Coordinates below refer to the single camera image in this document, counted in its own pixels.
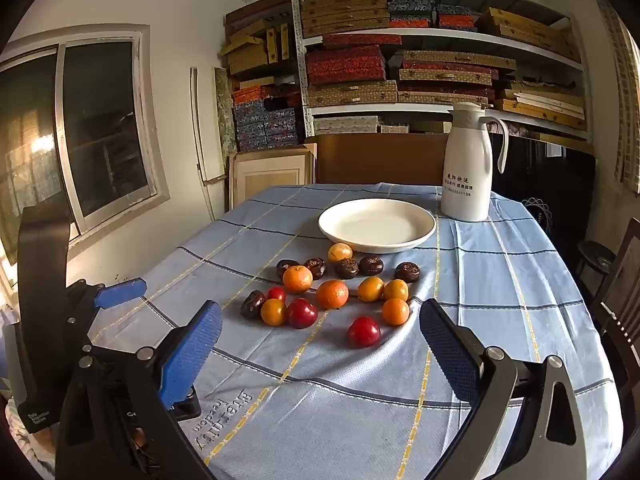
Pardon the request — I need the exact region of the pile of brocade boxes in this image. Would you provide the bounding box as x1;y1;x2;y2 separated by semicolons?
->
300;0;591;133

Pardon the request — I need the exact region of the patterned cloth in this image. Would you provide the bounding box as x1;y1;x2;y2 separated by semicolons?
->
4;395;58;466

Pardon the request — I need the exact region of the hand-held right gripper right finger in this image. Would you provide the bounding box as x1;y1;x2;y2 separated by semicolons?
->
419;298;589;480

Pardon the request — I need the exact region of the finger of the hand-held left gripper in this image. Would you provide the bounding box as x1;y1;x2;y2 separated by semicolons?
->
93;278;149;311

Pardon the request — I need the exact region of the black round object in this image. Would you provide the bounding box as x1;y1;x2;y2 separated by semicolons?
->
577;240;616;273

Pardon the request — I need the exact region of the mottled stone slab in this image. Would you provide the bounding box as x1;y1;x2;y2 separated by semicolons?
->
215;66;240;161

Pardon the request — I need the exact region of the small orange kumquat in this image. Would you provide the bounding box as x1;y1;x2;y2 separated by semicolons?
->
383;279;410;302
260;298;287;326
357;276;385;303
382;298;410;327

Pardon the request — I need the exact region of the white oval plate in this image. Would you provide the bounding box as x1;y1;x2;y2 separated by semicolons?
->
318;198;437;254

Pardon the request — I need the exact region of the dark wooden chair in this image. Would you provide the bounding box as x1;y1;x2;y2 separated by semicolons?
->
580;220;640;401

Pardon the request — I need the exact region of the stack of blue patterned boxes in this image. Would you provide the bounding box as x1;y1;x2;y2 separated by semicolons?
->
232;85;306;151

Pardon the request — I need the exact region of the white thermos jug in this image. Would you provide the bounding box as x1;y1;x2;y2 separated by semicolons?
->
440;102;510;222

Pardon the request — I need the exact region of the blue checked tablecloth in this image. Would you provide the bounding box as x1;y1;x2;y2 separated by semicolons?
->
75;182;626;480

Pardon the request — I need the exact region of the woven window blind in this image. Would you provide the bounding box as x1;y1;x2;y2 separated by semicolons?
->
592;0;640;196

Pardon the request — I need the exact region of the brown wooden chair back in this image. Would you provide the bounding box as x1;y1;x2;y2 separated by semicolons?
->
305;132;451;185

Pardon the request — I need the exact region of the sliding glass window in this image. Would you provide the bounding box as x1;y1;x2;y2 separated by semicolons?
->
0;24;171;261

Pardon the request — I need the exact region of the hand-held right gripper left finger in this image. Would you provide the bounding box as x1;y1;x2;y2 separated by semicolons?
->
55;300;224;480

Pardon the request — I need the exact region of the orange tangerine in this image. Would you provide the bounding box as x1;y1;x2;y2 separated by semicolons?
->
315;280;350;310
282;265;314;294

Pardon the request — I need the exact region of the white metal shelf rack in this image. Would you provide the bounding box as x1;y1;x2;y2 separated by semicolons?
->
292;0;596;143

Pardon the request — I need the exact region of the light wooden picture frame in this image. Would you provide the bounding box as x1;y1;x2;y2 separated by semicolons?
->
229;143;318;211

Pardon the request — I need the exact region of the white curved strip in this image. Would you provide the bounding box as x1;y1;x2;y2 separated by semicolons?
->
190;66;226;187

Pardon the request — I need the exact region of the stack of gold long boxes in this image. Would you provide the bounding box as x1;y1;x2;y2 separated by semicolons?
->
220;0;301;81

